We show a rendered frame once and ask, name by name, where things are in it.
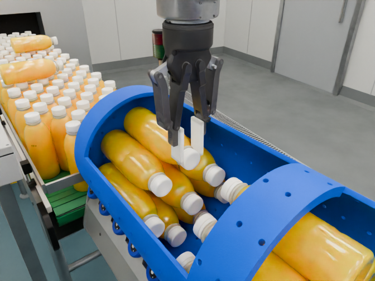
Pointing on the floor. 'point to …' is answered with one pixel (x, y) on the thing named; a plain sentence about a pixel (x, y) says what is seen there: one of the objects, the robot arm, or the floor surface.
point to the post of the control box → (20, 233)
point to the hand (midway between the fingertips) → (187, 140)
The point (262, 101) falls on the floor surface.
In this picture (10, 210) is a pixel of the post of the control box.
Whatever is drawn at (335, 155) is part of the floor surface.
